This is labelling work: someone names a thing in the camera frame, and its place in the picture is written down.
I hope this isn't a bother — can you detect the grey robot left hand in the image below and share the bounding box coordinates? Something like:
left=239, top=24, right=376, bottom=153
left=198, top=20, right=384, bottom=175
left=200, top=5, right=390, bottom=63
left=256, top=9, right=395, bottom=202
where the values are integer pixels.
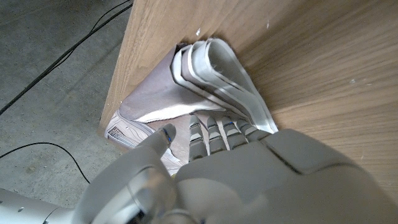
left=73, top=114, right=398, bottom=224

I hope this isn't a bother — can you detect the sofa print cloth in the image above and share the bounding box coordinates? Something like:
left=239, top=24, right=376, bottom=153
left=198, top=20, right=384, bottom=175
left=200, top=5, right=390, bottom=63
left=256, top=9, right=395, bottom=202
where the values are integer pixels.
left=105, top=37, right=279, bottom=175

